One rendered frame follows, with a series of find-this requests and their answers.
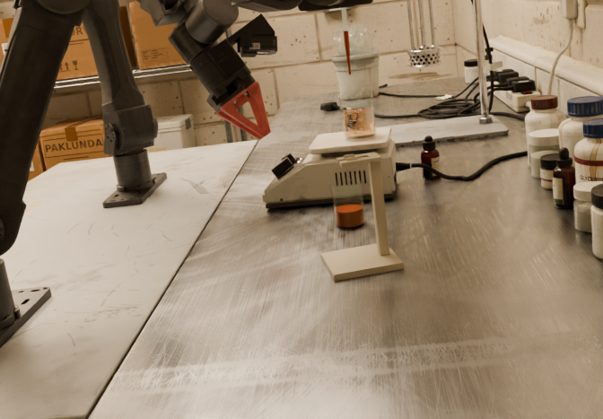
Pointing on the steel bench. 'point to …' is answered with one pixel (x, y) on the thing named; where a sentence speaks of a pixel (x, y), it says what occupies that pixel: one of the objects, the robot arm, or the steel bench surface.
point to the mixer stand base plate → (445, 130)
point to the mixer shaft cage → (430, 55)
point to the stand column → (480, 47)
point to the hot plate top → (333, 141)
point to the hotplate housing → (307, 189)
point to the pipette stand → (346, 263)
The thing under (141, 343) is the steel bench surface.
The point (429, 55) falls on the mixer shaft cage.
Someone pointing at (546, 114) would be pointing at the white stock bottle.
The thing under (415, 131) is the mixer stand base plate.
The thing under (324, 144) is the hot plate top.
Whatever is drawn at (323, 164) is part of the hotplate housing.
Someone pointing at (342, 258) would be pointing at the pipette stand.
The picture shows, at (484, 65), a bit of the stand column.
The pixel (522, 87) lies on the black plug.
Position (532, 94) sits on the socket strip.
